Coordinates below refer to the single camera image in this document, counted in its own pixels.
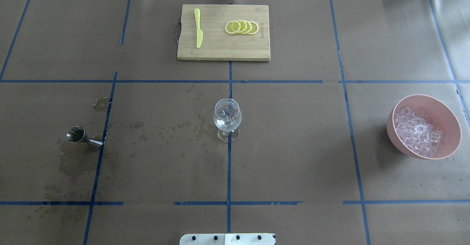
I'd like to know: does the pink bowl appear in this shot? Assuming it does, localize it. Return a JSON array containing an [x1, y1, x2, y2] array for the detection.
[[386, 94, 462, 160]]

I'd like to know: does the yellow plastic knife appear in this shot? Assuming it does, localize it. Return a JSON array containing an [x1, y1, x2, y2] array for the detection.
[[194, 8, 203, 48]]

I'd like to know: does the lemon slice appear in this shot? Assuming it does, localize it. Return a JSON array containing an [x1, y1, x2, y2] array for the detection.
[[241, 20, 252, 35], [224, 20, 242, 35], [237, 20, 244, 34], [248, 21, 260, 35]]

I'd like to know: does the bamboo cutting board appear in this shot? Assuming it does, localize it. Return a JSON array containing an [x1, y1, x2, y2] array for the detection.
[[177, 4, 271, 61]]

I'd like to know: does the pile of ice cubes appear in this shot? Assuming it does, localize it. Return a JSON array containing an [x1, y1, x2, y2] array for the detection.
[[393, 107, 443, 158]]

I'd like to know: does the back lemon slice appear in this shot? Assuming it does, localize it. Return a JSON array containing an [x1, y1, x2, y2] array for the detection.
[[248, 21, 260, 35]]

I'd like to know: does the steel double jigger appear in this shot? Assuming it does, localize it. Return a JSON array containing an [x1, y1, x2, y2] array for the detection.
[[66, 126, 104, 150]]

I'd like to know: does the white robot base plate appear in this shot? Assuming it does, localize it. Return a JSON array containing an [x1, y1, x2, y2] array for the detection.
[[179, 233, 276, 245]]

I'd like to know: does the front lemon slice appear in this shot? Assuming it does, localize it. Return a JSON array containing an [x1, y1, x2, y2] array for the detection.
[[224, 20, 242, 35]]

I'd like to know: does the clear wine glass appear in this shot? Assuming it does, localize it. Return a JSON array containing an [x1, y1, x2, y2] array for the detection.
[[213, 99, 242, 143]]

